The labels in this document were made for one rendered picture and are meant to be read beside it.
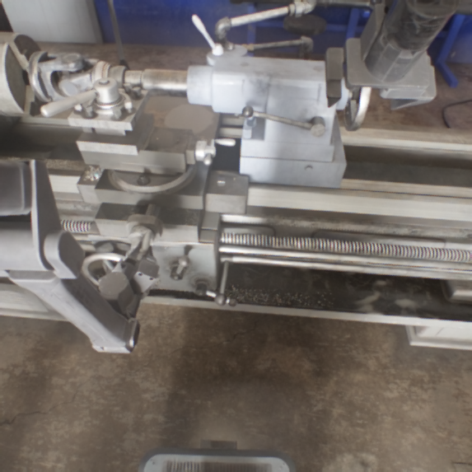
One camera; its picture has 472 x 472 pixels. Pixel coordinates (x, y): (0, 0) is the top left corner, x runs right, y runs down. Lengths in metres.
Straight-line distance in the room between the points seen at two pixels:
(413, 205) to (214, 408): 1.13
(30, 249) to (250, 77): 0.82
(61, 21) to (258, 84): 3.85
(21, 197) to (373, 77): 0.43
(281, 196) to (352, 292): 0.56
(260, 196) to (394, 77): 0.74
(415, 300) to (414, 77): 1.18
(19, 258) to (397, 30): 0.47
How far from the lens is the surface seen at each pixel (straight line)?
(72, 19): 4.73
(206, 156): 1.05
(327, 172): 1.20
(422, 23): 0.44
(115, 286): 0.76
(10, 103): 1.34
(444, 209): 1.31
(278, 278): 1.49
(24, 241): 0.45
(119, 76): 1.23
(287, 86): 1.11
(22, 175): 0.43
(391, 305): 1.55
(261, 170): 1.18
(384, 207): 1.23
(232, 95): 1.12
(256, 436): 1.67
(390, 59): 0.48
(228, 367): 1.74
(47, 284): 0.51
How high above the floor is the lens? 1.63
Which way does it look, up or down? 50 degrees down
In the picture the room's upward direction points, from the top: 1 degrees clockwise
